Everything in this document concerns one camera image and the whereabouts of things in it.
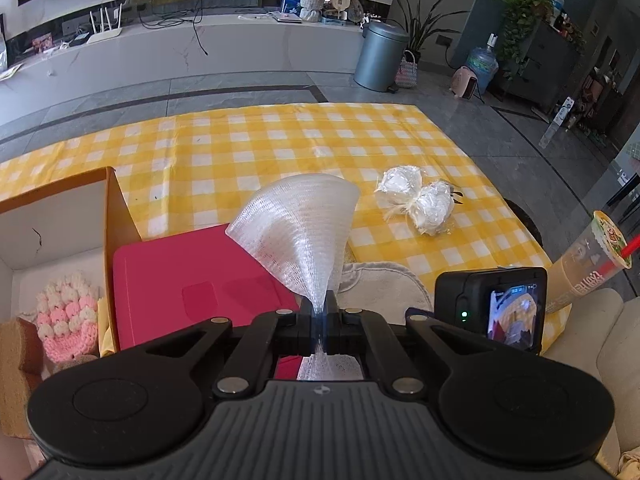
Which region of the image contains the small pink heater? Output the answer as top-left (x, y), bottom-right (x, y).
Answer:
top-left (451, 66), bottom-right (482, 101)

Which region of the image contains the white router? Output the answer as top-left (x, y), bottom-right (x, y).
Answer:
top-left (87, 4), bottom-right (124, 45)

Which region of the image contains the long-leaf potted plant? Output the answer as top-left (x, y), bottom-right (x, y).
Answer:
top-left (387, 0), bottom-right (471, 61)

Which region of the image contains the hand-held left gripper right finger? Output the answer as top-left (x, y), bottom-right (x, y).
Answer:
top-left (322, 291), bottom-right (481, 397)

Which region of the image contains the black cable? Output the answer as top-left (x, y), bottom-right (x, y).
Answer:
top-left (137, 2), bottom-right (210, 57)

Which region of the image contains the cream sofa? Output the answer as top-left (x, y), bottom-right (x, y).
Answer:
top-left (542, 287), bottom-right (640, 480)

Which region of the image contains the orange cardboard box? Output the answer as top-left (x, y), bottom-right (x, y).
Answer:
top-left (0, 166), bottom-right (143, 441)

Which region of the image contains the yellow checked blanket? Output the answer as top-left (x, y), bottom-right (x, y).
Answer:
top-left (0, 102), bottom-right (573, 356)

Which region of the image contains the grey television console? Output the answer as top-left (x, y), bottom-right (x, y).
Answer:
top-left (0, 7), bottom-right (366, 121)

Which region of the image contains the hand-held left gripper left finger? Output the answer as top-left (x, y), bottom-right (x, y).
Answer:
top-left (145, 309), bottom-right (321, 397)

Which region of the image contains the red drinking straw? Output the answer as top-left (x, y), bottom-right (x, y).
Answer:
top-left (617, 232), bottom-right (640, 268)

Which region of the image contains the tall green leafy plant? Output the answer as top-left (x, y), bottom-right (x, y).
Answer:
top-left (492, 0), bottom-right (553, 81)

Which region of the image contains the woven checked bag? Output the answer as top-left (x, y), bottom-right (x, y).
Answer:
top-left (395, 50), bottom-right (418, 89)

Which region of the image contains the white cloth in clear bag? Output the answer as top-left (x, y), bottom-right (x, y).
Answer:
top-left (375, 165), bottom-right (426, 221)
top-left (407, 180), bottom-right (463, 236)

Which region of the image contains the milk tea plastic cup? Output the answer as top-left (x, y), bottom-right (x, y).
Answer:
top-left (545, 210), bottom-right (633, 316)

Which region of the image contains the dark round table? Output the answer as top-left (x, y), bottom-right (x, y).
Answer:
top-left (502, 199), bottom-right (546, 248)

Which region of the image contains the red box lid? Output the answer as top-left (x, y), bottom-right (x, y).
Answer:
top-left (112, 223), bottom-right (301, 381)

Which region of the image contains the pink knitted hat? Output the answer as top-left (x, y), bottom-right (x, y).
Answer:
top-left (36, 271), bottom-right (101, 363)

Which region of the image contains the brown plush cloth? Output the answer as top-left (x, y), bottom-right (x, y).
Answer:
top-left (0, 317), bottom-right (46, 438)

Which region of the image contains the white foam net sleeve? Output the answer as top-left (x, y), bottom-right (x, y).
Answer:
top-left (225, 174), bottom-right (361, 381)

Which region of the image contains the dark storage cabinet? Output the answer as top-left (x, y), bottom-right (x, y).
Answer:
top-left (500, 10), bottom-right (626, 131)

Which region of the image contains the white bottle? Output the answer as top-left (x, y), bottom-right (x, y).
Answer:
top-left (554, 96), bottom-right (575, 128)

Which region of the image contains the white plush cloth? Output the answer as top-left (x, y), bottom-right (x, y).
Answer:
top-left (337, 260), bottom-right (433, 313)

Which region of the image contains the blue water dispenser bottle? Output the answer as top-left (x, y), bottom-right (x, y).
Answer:
top-left (466, 32), bottom-right (500, 91)

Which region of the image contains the grey-blue trash can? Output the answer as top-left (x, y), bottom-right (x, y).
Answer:
top-left (354, 20), bottom-right (410, 93)

